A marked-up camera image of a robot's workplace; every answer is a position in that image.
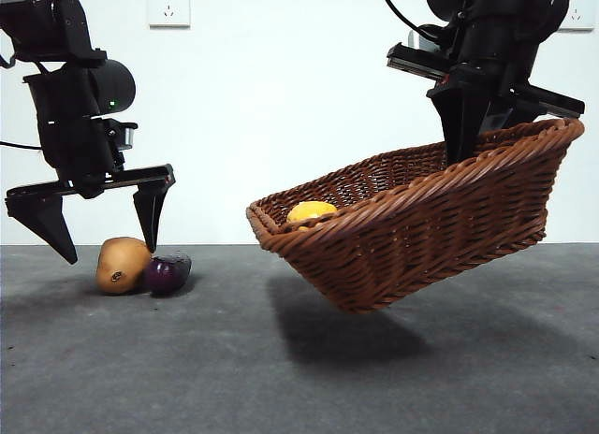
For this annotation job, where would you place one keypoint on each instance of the yellow corn cob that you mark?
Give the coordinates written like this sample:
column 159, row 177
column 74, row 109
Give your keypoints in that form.
column 311, row 212

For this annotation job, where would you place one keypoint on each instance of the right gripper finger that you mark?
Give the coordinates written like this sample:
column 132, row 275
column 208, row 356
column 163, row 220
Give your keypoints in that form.
column 458, row 125
column 498, row 116

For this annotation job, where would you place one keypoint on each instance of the brown potato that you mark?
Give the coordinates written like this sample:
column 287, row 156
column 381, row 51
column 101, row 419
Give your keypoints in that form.
column 121, row 265

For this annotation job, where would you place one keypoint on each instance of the white wall power socket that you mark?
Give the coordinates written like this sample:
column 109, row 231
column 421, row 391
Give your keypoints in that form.
column 169, row 6
column 580, row 18

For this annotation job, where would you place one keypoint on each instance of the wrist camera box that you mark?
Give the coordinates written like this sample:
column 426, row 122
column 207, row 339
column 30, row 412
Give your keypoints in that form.
column 127, row 137
column 421, row 41

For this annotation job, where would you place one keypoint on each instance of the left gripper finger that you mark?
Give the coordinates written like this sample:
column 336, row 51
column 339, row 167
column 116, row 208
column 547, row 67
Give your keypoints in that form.
column 49, row 228
column 150, row 214

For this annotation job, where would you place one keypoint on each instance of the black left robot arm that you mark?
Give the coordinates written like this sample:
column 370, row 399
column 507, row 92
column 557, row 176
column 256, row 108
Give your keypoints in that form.
column 56, row 27

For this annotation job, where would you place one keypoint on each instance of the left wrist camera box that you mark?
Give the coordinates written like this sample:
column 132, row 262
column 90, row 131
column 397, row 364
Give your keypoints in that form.
column 127, row 137

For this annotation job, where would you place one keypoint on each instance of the purple eggplant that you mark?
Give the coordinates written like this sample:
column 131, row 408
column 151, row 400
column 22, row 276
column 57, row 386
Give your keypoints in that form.
column 166, row 275

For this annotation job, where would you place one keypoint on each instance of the brown wicker basket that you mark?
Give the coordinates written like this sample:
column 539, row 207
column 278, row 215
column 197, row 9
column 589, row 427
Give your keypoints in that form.
column 421, row 237

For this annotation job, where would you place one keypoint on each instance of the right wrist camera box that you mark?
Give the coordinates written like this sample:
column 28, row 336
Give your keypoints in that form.
column 421, row 41

